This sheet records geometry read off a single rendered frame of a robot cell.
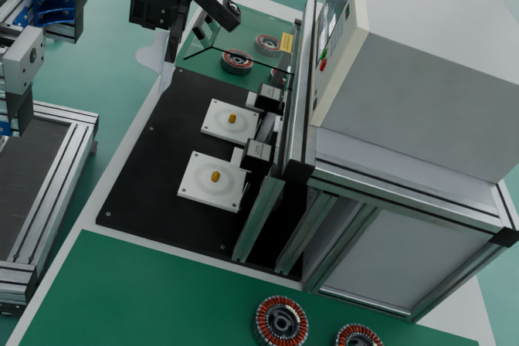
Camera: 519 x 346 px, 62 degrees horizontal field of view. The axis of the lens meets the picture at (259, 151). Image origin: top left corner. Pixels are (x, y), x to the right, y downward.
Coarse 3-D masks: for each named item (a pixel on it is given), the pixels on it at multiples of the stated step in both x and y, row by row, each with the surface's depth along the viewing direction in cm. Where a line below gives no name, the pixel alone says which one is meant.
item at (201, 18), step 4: (204, 12) 108; (200, 16) 107; (204, 16) 107; (208, 16) 110; (196, 20) 107; (200, 20) 105; (204, 20) 107; (208, 20) 111; (212, 20) 111; (196, 24) 104; (200, 24) 104; (192, 28) 103; (196, 28) 103; (200, 28) 104; (196, 32) 104; (200, 32) 104; (204, 32) 105; (196, 36) 104; (200, 36) 104; (204, 36) 104
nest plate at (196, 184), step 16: (192, 160) 111; (208, 160) 112; (192, 176) 107; (208, 176) 108; (224, 176) 110; (240, 176) 112; (192, 192) 103; (208, 192) 105; (224, 192) 106; (240, 192) 108; (224, 208) 104
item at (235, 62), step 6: (222, 54) 150; (228, 54) 151; (222, 60) 149; (228, 60) 148; (234, 60) 151; (240, 60) 152; (246, 60) 151; (222, 66) 150; (228, 66) 148; (234, 66) 148; (240, 66) 148; (246, 66) 149; (234, 72) 148; (240, 72) 149; (246, 72) 150
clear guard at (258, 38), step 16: (256, 16) 115; (208, 32) 107; (224, 32) 104; (240, 32) 106; (256, 32) 109; (272, 32) 111; (288, 32) 114; (192, 48) 104; (208, 48) 99; (224, 48) 99; (240, 48) 101; (256, 48) 103; (272, 48) 106; (272, 64) 100; (288, 64) 102
